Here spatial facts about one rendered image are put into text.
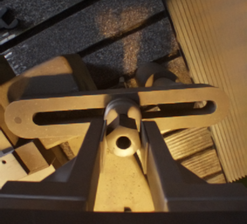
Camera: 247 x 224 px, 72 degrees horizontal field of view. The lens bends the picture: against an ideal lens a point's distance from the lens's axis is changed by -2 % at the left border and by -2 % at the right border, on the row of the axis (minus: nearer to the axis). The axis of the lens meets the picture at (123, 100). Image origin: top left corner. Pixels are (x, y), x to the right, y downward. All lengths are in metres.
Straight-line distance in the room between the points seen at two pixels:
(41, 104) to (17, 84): 0.05
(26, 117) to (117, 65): 0.28
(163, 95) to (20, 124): 0.18
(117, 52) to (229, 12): 0.33
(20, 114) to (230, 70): 0.55
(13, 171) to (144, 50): 0.36
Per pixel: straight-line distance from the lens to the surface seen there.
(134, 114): 0.19
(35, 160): 0.28
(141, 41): 0.45
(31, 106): 0.23
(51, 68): 0.24
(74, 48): 0.47
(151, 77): 0.32
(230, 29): 0.60
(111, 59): 0.45
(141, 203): 0.38
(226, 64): 0.60
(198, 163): 0.61
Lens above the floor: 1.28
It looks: 74 degrees down
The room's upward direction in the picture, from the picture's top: 177 degrees clockwise
